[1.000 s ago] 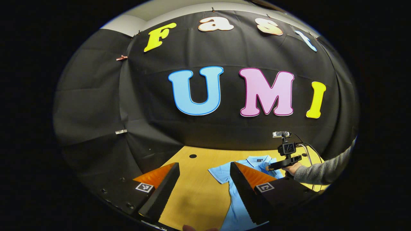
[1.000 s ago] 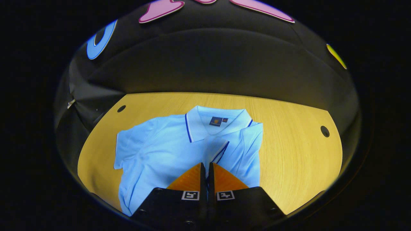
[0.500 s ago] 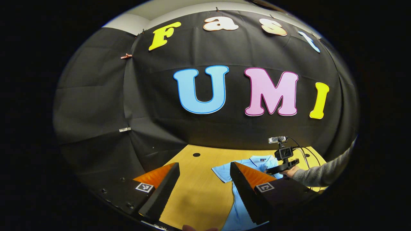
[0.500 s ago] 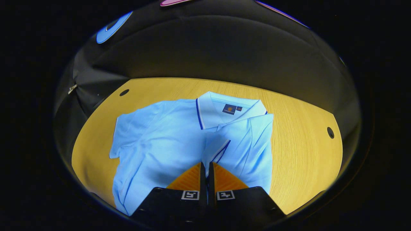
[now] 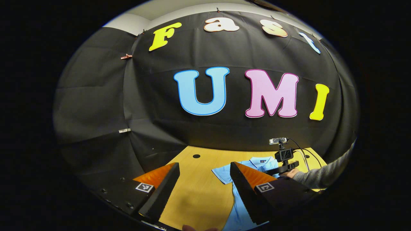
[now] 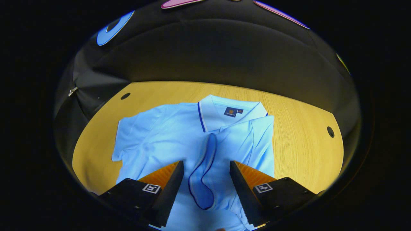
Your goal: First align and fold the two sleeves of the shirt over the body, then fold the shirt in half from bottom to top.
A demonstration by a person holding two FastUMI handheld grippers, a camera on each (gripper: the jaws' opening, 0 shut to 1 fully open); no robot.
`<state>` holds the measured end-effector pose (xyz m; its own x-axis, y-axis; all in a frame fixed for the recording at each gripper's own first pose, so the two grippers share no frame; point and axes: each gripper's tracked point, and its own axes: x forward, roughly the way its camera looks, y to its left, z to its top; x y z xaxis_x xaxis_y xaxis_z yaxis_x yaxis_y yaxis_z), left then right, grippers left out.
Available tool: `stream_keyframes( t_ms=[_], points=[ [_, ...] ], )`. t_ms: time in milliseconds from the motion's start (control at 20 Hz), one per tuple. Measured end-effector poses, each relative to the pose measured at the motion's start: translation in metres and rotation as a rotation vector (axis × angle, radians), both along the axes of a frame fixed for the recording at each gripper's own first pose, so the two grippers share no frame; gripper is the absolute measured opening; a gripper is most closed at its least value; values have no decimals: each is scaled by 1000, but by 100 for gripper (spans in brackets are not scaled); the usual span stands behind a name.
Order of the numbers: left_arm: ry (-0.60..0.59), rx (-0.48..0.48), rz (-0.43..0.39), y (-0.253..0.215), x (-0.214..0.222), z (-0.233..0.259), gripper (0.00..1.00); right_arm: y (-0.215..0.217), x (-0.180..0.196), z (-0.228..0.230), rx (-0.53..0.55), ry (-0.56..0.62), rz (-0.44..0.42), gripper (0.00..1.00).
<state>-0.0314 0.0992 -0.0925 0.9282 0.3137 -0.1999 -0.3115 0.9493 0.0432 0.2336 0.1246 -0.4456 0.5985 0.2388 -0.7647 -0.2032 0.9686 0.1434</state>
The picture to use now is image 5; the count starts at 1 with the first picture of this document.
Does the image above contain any black backdrop cloth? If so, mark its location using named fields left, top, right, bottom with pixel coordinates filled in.
left=53, top=10, right=360, bottom=193

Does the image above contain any light blue T-shirt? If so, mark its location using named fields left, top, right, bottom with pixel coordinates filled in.
left=211, top=156, right=280, bottom=231

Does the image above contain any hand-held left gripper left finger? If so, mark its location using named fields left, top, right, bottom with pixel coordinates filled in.
left=93, top=162, right=181, bottom=224

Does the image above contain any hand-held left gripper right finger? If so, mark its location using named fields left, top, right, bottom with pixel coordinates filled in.
left=230, top=161, right=318, bottom=225

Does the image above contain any black cable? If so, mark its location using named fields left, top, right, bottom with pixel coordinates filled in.
left=287, top=138, right=322, bottom=171

